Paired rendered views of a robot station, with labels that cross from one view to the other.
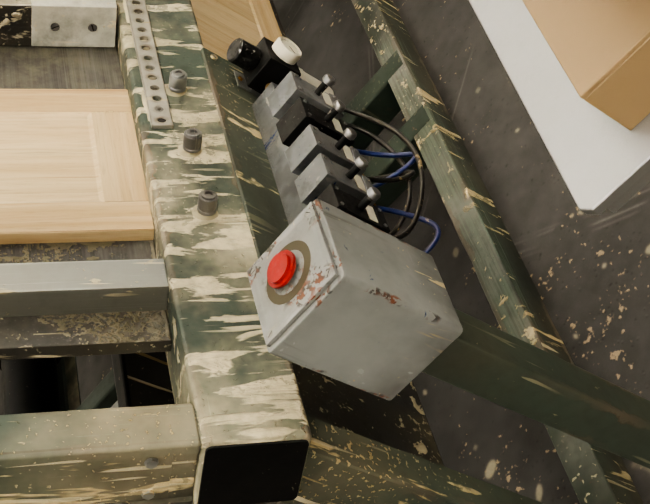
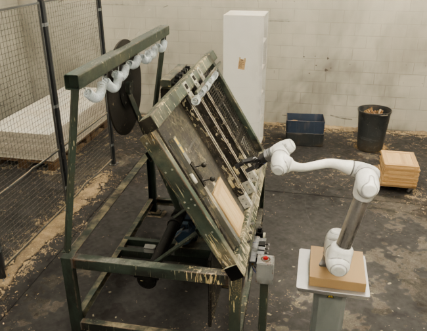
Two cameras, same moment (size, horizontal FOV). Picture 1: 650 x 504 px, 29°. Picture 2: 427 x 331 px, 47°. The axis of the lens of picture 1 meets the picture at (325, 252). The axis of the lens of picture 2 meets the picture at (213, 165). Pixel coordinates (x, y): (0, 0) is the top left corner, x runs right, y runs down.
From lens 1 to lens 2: 2.42 m
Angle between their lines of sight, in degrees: 20
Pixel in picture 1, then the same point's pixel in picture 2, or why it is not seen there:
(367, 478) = (239, 288)
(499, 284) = (246, 293)
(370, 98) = not seen: hidden behind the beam
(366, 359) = (261, 276)
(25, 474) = (220, 245)
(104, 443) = (229, 252)
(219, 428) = (238, 264)
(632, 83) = (314, 280)
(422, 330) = (269, 279)
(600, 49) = (315, 274)
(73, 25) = (244, 201)
